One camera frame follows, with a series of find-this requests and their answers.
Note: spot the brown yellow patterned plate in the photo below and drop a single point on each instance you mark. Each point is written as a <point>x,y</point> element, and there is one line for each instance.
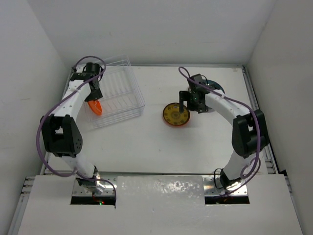
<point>172,115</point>

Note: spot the white wire dish rack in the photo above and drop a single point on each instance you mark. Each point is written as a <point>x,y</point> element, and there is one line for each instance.
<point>122,98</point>

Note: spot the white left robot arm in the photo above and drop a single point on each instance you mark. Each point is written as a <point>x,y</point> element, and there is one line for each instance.
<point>61,135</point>

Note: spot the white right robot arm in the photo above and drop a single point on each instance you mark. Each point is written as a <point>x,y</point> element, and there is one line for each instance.
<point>249,128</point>

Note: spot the orange plate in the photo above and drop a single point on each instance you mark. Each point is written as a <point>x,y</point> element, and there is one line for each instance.
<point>95,106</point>
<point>176,126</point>

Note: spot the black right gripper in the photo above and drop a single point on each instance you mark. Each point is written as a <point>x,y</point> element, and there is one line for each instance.
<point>184,96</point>

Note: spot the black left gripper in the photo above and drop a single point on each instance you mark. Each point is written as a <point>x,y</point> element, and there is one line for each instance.
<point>94,96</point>

